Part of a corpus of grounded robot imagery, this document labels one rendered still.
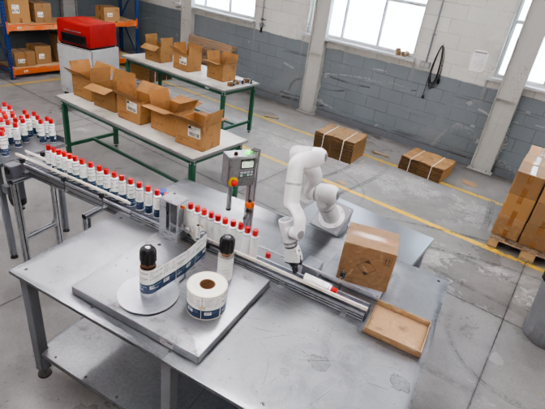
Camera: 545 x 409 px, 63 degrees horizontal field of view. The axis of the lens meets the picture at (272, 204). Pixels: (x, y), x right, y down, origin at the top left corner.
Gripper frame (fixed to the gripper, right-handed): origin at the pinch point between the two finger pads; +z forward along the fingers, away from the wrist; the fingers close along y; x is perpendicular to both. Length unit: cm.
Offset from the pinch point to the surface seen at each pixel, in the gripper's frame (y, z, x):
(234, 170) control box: 28, -60, -2
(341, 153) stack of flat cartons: 123, 43, -391
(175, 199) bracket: 66, -47, 10
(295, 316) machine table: -9.4, 14.2, 23.8
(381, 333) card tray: -51, 25, 13
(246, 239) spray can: 27.4, -18.5, 2.8
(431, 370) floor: -55, 119, -72
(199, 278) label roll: 26, -20, 49
